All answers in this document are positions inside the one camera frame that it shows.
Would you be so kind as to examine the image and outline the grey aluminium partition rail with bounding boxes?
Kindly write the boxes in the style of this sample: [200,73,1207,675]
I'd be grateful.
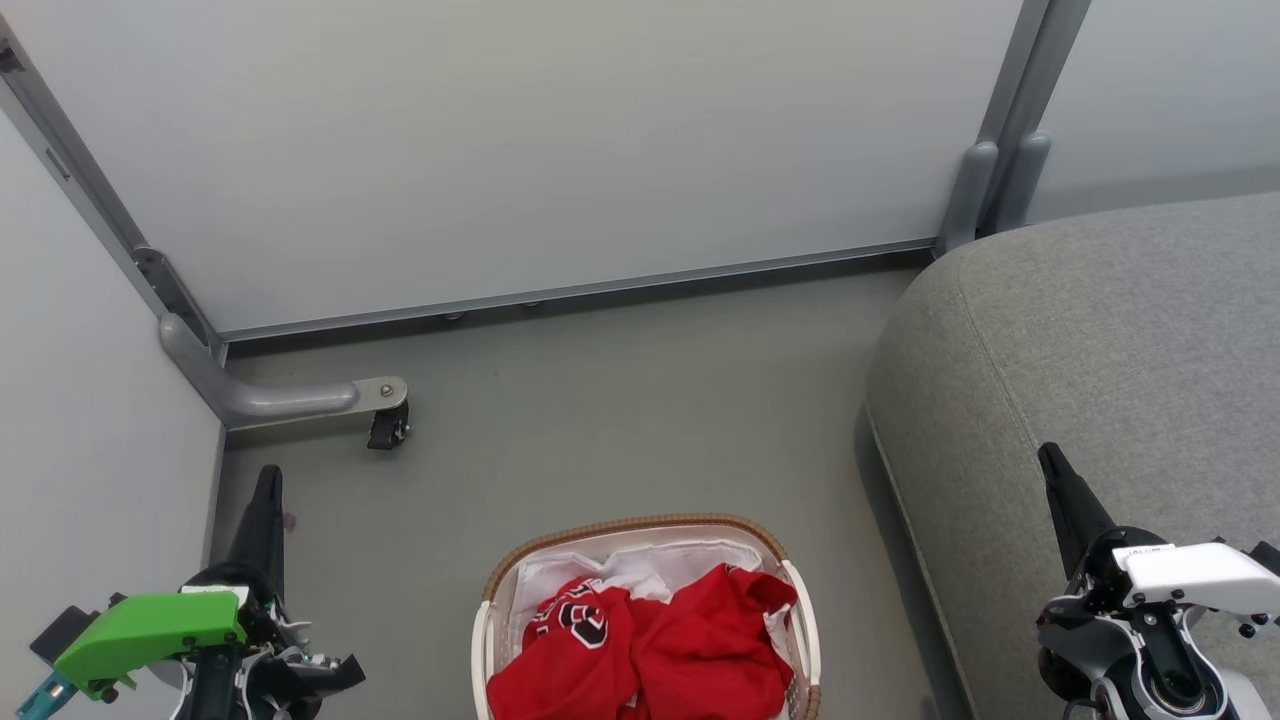
[218,238,941,343]

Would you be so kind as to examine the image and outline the white basket liner cloth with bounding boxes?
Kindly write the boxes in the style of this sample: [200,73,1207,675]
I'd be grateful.
[508,541,796,691]

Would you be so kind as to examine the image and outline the grey partition corner post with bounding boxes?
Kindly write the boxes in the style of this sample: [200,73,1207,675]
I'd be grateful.
[0,15,226,351]

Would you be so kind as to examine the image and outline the grey fabric sofa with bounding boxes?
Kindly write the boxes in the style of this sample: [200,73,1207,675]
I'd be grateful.
[865,192,1280,720]

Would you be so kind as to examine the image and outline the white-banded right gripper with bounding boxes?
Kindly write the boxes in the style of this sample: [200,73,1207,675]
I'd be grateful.
[1038,443,1280,637]

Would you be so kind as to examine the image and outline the grey metal partition foot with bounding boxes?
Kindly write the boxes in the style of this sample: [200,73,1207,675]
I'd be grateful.
[160,313,409,431]

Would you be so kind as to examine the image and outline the red basketball jersey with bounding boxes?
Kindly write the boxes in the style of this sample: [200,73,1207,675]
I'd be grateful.
[487,565,799,720]

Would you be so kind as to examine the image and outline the grey partition post pair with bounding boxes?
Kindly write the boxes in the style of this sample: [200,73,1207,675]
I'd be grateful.
[935,0,1093,256]

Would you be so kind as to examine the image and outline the white wicker-rimmed laundry basket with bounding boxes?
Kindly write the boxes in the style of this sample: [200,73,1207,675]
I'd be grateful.
[471,514,823,720]

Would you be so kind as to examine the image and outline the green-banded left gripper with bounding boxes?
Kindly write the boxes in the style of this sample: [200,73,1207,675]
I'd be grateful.
[15,465,366,720]

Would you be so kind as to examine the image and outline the black caster wheel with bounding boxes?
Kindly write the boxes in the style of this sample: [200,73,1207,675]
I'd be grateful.
[367,400,412,451]

